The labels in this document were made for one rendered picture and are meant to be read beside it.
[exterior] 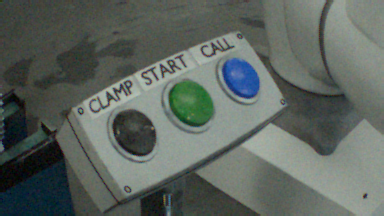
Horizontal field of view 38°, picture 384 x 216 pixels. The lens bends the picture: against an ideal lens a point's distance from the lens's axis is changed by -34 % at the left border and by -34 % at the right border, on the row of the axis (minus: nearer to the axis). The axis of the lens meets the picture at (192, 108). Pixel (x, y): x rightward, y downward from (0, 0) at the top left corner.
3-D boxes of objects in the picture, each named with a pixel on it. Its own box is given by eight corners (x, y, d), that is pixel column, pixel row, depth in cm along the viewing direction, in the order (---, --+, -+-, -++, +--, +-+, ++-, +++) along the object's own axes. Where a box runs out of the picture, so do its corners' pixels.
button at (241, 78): (229, 113, 54) (243, 101, 52) (204, 75, 54) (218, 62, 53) (255, 98, 56) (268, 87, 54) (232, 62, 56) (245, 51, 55)
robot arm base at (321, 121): (290, 51, 102) (288, 19, 100) (379, 106, 88) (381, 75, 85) (200, 90, 92) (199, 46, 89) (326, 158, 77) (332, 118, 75)
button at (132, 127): (123, 169, 47) (134, 159, 46) (98, 128, 47) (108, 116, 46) (154, 153, 49) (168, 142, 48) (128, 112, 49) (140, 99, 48)
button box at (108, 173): (102, 216, 48) (128, 199, 44) (52, 135, 49) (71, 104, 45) (257, 135, 60) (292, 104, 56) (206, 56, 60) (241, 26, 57)
